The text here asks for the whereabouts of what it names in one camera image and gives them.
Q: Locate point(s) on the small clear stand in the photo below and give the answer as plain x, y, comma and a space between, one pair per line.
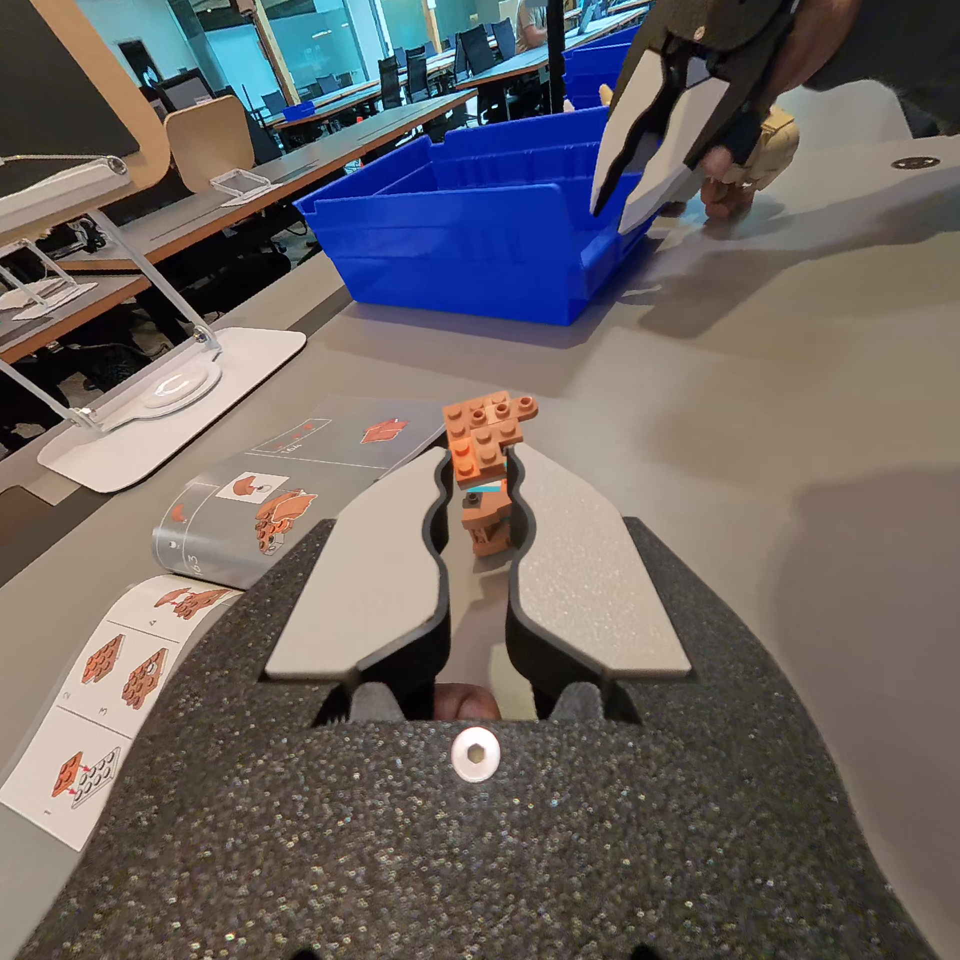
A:
240, 186

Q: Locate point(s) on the large blue plastic bin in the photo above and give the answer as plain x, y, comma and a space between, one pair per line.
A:
450, 247

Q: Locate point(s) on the black pole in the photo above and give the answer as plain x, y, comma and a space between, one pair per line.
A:
555, 45

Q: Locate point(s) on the white tablet stand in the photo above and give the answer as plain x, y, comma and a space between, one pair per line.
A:
247, 360
52, 289

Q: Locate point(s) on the tan toy figure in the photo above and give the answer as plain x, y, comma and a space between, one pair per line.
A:
776, 142

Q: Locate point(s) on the light wooden panel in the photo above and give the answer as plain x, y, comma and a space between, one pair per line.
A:
210, 142

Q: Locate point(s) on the brick instruction booklet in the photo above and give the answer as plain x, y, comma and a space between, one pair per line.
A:
225, 517

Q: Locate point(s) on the person's right forearm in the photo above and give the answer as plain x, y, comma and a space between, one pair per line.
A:
900, 45

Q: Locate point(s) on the person's right hand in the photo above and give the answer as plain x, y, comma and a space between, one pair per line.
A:
727, 187

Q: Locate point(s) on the small blue bin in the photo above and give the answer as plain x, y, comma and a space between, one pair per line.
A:
298, 111

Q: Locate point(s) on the row of black office chairs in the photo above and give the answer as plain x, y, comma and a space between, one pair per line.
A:
391, 75

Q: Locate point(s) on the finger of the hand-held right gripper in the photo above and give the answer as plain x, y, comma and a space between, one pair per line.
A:
630, 112
686, 142

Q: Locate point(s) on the multicoloured brick model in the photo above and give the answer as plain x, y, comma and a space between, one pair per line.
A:
487, 525

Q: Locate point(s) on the orange brick plate assembly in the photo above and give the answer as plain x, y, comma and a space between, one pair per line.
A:
480, 435

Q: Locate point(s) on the long wooden-edged desk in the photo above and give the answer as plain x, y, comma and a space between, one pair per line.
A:
315, 169

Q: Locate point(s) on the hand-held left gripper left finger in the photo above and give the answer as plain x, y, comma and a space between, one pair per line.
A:
375, 577

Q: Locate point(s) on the round desk grommet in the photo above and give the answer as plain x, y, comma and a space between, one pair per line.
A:
915, 163

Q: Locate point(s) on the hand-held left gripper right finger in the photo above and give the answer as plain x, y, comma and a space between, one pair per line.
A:
592, 585

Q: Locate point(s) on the black screen with wooden frame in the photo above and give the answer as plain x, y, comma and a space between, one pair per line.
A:
60, 90

